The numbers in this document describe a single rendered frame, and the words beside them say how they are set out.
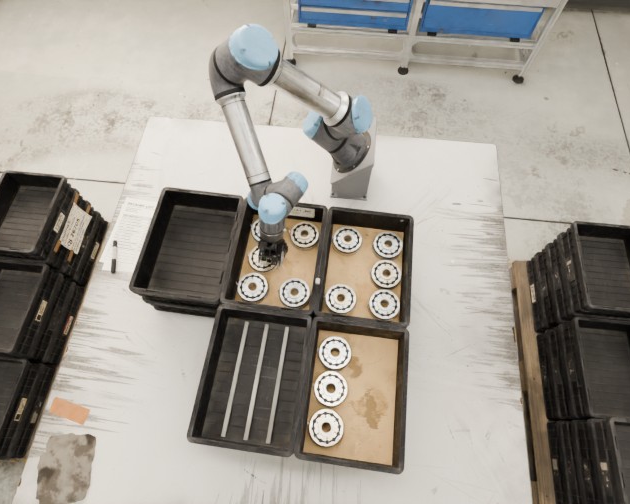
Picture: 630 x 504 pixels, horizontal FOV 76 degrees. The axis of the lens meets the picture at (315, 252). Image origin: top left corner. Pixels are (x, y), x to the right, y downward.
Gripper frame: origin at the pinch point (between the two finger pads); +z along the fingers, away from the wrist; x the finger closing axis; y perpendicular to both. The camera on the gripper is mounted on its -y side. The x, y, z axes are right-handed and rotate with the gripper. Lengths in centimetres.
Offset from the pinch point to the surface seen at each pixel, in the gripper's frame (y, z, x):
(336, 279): 3.9, 0.9, 23.1
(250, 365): 36.0, 6.5, -1.0
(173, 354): 32.4, 21.5, -29.9
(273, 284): 8.3, 3.2, 1.7
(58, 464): 70, 27, -56
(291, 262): -0.6, 1.8, 6.6
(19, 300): 9, 59, -115
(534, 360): 1, 61, 129
